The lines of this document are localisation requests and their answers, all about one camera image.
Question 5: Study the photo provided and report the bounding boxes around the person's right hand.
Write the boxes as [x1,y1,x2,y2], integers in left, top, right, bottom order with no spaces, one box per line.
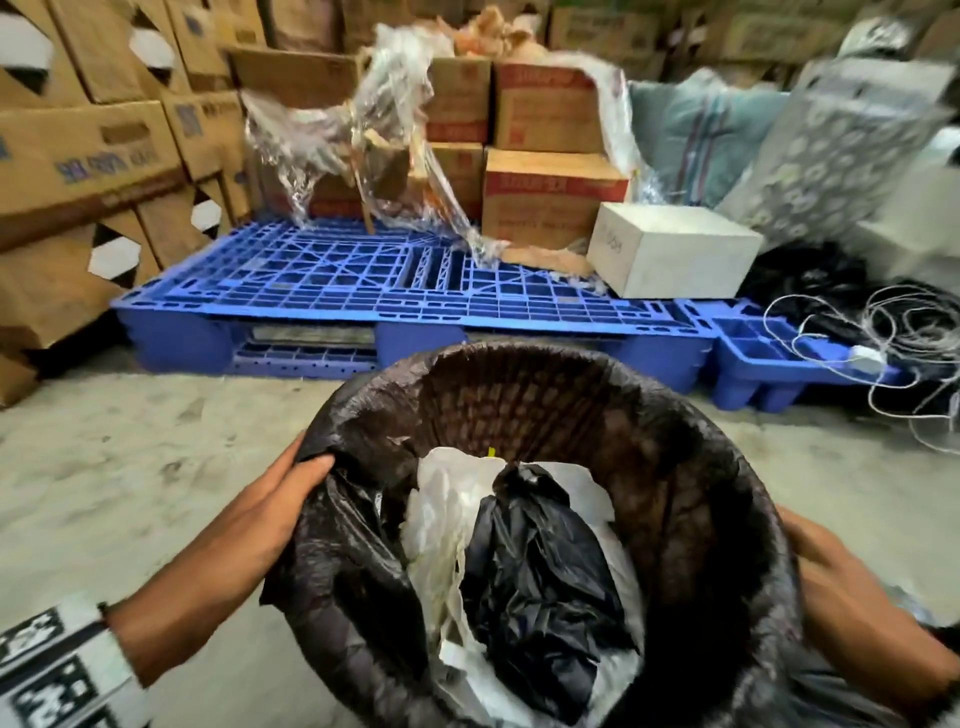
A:
[776,506,960,715]

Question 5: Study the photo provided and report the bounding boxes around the person's left hand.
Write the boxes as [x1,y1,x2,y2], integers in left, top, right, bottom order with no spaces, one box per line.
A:
[104,434,337,688]

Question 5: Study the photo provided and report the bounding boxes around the black trash bag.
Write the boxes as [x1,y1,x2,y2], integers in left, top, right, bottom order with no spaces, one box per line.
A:
[258,341,808,728]

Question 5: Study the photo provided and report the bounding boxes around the pink plastic mesh basket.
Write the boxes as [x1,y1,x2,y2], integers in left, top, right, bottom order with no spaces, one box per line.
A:
[299,341,804,728]

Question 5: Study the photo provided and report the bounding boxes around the white plastic trash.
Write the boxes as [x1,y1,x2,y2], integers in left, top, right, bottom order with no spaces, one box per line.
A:
[401,447,646,728]

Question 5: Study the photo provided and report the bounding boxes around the grey daisy print bag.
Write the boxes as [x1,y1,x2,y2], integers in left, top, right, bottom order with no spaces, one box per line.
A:
[716,58,958,253]

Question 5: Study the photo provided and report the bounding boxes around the left wrist marker band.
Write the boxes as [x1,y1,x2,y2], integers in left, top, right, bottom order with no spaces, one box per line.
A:
[0,592,151,728]

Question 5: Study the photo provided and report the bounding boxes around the small blue plastic pallet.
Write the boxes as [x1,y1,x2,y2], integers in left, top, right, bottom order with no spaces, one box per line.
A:
[701,298,905,414]

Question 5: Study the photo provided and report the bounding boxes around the large blue plastic pallet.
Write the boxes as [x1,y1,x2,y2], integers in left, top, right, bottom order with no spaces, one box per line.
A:
[110,217,718,395]

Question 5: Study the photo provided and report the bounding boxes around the crumpled black plastic wad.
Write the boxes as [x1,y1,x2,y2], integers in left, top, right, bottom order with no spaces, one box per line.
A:
[458,463,639,725]

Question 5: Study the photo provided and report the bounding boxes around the white foam box stack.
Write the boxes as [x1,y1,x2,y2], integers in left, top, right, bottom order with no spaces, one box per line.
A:
[847,127,960,294]

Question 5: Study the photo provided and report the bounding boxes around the stack of brown cardboard boxes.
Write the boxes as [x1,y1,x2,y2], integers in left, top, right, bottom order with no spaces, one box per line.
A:
[0,0,260,410]

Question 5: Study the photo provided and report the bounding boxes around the flat brown cardboard piece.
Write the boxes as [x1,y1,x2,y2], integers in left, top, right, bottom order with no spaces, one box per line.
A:
[498,243,598,279]

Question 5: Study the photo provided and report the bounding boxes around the stack of red label boxes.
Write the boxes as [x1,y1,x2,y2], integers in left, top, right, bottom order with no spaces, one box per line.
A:
[227,46,631,253]

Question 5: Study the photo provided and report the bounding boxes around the clear plastic wrap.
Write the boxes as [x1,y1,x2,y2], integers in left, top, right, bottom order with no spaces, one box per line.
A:
[239,22,669,271]

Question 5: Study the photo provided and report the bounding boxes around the teal striped woven sack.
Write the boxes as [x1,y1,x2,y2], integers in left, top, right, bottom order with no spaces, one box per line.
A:
[628,68,789,210]

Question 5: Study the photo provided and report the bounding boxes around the white cap with black logo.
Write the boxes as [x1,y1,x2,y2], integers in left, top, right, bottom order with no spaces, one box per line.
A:
[838,16,915,60]

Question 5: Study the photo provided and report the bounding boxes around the torn cardboard scraps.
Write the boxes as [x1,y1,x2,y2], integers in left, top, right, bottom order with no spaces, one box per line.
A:
[438,7,553,65]

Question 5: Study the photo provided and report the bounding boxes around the stack of green label boxes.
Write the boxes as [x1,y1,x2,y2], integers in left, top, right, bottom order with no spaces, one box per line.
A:
[258,0,960,88]

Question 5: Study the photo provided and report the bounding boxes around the tangled white cord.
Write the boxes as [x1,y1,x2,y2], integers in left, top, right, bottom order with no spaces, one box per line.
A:
[763,283,960,455]

